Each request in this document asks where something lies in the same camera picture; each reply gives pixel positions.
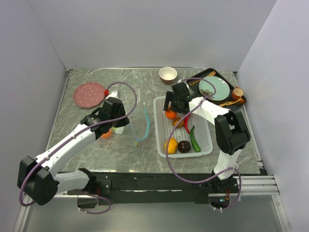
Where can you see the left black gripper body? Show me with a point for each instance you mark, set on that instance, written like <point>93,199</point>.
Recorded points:
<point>120,123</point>

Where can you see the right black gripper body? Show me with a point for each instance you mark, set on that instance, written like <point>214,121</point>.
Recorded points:
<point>182,111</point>

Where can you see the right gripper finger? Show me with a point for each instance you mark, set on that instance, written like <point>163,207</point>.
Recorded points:
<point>174,106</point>
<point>168,100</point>

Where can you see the orange tangerine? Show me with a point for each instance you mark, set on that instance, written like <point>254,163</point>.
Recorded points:
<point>107,135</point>
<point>170,114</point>

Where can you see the brown kiwi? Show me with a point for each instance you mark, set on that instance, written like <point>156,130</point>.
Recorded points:
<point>176,122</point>

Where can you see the clear blue-zipper zip bag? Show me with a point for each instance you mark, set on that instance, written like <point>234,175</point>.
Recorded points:
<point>137,129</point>

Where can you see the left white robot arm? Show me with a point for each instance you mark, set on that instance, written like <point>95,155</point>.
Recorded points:
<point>40,177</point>

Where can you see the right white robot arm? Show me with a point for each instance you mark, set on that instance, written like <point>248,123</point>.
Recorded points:
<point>231,130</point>

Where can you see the white patterned bowl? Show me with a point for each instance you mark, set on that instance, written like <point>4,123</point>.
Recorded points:
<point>167,75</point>

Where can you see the red chili pepper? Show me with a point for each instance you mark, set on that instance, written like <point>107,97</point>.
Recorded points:
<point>185,124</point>

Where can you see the pink dotted plate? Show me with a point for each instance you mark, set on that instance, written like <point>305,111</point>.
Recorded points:
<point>88,95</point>

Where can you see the wooden fork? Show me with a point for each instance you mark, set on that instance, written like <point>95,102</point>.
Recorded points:
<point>200,75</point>

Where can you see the white plastic basket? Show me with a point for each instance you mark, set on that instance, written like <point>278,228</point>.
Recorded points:
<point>164,126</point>

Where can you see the light green plate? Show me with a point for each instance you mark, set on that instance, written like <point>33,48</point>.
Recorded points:
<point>214,86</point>

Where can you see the yellow orange persimmon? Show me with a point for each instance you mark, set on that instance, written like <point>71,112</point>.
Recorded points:
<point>171,148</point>

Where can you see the dark purple mangosteen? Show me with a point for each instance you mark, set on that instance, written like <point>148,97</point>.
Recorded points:
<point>184,146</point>

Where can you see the green chili pepper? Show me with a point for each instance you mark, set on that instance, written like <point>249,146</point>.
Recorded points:
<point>194,143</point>

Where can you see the wooden spoon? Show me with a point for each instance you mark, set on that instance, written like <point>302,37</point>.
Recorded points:
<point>229,103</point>

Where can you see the black tray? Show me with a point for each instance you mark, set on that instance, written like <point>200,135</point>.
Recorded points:
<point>208,109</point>

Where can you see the orange small cup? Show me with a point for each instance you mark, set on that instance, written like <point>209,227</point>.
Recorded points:
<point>237,93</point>

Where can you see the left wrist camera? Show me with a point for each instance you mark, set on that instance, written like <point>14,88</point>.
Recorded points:
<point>112,94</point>

